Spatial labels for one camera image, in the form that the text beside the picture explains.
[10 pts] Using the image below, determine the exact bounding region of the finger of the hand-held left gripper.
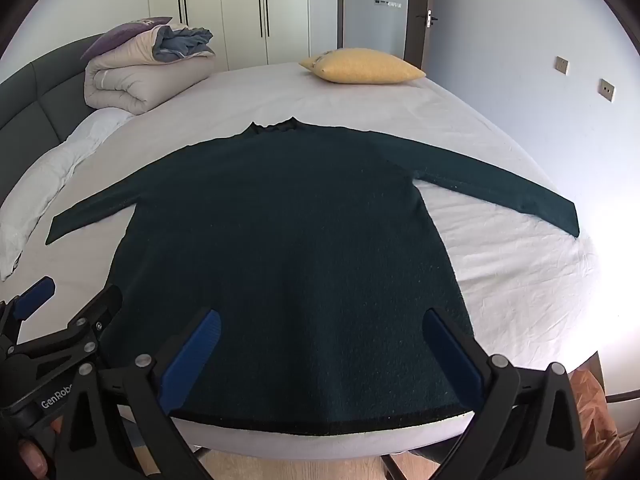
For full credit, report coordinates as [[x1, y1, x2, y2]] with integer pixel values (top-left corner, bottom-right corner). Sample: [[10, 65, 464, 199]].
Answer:
[[0, 276, 56, 348], [15, 285, 124, 366]]

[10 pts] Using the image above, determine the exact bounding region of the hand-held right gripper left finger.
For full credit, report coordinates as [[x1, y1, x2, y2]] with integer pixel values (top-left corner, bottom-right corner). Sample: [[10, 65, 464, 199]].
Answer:
[[52, 308, 222, 480]]

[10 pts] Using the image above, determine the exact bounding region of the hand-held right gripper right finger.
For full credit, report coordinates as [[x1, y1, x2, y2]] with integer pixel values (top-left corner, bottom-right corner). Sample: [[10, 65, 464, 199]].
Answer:
[[422, 307, 588, 480]]

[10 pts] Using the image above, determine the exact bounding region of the dark green sweater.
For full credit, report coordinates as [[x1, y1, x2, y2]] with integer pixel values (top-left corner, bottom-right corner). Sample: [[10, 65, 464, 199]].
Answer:
[[45, 117, 581, 437]]

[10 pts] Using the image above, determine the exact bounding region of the person's left hand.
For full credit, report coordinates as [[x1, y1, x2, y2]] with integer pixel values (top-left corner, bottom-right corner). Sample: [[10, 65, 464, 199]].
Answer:
[[18, 437, 53, 479]]

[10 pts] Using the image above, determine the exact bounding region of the bed with white sheet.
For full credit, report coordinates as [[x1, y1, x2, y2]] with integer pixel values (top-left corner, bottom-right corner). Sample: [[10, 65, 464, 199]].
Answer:
[[0, 60, 601, 461]]

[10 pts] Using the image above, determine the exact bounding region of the white pillow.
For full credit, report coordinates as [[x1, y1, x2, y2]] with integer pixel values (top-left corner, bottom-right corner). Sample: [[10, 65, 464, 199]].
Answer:
[[0, 107, 136, 281]]

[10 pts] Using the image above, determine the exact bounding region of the orange plastic bag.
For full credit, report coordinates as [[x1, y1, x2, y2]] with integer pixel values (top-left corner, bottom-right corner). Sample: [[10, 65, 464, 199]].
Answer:
[[570, 357, 622, 480]]

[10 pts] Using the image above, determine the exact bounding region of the dark green padded headboard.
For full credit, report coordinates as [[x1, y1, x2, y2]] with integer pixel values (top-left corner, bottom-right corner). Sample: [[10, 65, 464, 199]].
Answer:
[[0, 34, 108, 201]]

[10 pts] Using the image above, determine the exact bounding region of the folded beige duvet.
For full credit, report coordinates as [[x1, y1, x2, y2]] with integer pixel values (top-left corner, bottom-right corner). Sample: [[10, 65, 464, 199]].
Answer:
[[83, 24, 217, 114]]

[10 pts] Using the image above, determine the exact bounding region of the purple pillow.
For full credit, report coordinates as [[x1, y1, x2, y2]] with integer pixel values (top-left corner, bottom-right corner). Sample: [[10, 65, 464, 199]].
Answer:
[[80, 16, 173, 61]]

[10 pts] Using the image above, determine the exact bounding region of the blue-grey cloth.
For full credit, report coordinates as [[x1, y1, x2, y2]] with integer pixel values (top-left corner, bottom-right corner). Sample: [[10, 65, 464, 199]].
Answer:
[[152, 25, 215, 62]]

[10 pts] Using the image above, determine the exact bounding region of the yellow pillow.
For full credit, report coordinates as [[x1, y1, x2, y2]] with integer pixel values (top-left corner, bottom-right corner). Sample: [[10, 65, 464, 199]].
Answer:
[[299, 48, 427, 85]]

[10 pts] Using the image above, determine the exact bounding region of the cream wardrobe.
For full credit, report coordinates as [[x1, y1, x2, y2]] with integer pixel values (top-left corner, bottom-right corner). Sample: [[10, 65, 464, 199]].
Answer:
[[146, 0, 345, 72]]

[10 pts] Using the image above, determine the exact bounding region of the door with dark frame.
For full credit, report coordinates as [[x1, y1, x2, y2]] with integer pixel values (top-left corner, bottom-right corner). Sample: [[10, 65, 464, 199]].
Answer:
[[340, 0, 438, 74]]

